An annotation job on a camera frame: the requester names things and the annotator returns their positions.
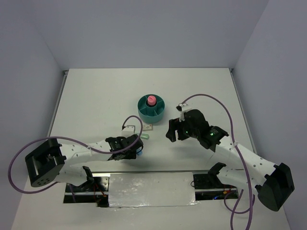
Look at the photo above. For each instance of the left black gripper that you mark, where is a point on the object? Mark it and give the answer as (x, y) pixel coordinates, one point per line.
(131, 155)

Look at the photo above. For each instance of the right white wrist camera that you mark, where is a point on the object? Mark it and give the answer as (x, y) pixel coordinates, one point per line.
(183, 108)

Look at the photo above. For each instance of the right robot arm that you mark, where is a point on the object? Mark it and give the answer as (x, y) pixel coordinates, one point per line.
(240, 167)

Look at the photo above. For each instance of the teal round desk organizer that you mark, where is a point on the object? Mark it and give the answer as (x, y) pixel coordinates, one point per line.
(151, 115)

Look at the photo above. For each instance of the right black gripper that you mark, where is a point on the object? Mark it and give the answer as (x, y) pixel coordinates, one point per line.
(174, 124)

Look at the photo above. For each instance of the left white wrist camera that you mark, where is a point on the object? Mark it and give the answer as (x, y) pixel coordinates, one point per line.
(128, 131)

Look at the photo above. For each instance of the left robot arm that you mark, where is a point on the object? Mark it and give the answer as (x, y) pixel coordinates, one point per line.
(67, 163)

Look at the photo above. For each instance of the silver foil tape sheet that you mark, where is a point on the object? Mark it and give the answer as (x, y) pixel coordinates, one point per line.
(168, 189)

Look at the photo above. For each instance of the metal front rail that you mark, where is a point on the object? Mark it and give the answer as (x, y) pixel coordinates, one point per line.
(200, 183)

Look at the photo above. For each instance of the pink capped crayon tube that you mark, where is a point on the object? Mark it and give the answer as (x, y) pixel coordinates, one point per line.
(151, 101)

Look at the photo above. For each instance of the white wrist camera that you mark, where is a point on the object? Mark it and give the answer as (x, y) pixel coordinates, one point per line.
(128, 131)
(183, 108)

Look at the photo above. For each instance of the green translucent highlighter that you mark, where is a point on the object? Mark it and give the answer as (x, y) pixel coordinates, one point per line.
(145, 136)

